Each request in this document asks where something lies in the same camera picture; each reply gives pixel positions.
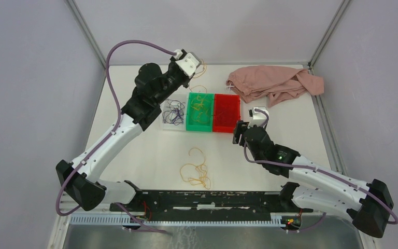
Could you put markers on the red plastic bin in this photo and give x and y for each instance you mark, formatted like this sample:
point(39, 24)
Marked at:
point(226, 113)

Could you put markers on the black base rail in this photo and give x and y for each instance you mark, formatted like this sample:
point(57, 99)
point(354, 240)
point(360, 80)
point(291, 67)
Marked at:
point(211, 206)

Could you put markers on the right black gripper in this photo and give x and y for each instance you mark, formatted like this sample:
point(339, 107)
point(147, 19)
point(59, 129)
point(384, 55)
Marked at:
point(240, 126)

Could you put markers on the right controller board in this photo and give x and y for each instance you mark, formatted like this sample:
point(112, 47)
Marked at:
point(291, 222)

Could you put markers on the pink cloth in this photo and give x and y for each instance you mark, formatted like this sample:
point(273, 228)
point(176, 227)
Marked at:
point(276, 83)

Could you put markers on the green plastic bin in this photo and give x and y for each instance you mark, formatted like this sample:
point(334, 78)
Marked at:
point(200, 112)

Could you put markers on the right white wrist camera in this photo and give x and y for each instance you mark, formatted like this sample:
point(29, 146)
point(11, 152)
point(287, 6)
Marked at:
point(259, 117)

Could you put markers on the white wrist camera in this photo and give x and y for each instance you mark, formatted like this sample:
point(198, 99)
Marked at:
point(259, 117)
point(188, 62)

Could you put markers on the clear plastic bin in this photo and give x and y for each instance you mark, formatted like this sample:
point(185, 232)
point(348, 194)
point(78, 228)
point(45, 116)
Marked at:
point(173, 116)

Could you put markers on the white slotted cable duct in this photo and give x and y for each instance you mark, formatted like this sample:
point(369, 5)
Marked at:
point(125, 220)

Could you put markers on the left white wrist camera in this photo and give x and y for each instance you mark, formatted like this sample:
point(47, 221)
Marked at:
point(188, 62)

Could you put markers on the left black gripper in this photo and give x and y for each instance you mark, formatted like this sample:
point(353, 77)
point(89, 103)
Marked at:
point(173, 64)

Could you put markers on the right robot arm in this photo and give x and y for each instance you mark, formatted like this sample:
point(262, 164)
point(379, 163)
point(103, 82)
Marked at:
point(367, 205)

